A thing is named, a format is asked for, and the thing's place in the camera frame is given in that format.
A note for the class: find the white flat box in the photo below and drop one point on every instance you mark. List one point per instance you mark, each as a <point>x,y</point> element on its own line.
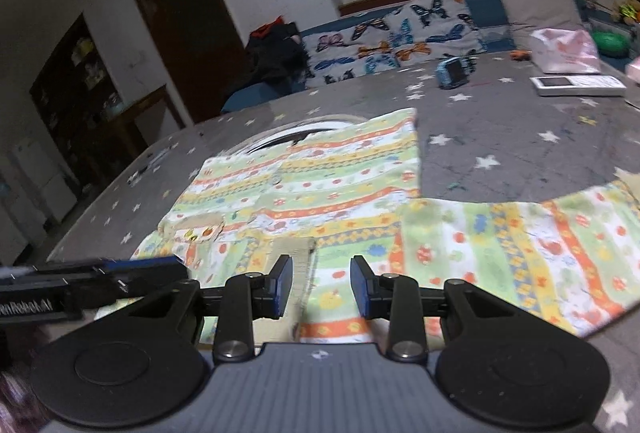
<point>580,85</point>

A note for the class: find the brown wooden door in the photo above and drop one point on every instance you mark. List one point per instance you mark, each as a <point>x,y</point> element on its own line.
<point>180,23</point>

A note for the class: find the grey star print blanket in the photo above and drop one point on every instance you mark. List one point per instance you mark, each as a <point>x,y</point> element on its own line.
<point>500,128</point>

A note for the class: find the pink plastic bag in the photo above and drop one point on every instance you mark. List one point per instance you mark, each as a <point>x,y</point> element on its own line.
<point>565,50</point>

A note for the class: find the grey pillow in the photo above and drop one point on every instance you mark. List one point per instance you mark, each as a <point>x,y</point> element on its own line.
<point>540,13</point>

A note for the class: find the dark shelf cabinet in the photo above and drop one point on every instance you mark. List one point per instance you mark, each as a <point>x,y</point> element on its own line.
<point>75,98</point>

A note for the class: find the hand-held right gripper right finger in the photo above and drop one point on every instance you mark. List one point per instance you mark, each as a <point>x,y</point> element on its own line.
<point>358,285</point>

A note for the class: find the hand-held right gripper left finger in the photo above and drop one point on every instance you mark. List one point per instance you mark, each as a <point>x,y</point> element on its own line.
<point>283,285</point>

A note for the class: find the dark clothes pile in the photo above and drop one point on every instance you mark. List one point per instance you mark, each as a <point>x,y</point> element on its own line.
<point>272,55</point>

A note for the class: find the yellow green toy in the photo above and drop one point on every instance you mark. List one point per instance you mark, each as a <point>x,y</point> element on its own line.
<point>629,9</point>

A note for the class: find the colourful patterned pajama shirt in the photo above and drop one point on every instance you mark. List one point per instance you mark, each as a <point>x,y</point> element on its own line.
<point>360,193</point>

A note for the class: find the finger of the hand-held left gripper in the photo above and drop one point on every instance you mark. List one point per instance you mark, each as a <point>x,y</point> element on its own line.
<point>145,274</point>

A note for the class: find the green ball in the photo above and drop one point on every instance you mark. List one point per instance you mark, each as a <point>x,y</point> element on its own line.
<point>611,44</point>

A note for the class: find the blue toy camera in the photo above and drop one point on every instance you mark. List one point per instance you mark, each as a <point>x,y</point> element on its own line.
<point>454,73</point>

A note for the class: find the white storage boxes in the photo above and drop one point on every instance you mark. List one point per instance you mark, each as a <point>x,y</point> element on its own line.
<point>30,193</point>

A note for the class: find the white curved object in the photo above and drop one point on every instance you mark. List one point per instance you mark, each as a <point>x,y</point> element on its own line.
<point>300,133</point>

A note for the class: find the small orange toy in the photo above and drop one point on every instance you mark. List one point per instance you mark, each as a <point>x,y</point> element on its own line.
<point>520,55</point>

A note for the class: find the butterfly print pillow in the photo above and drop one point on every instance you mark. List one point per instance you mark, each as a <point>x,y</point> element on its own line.
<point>390,43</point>

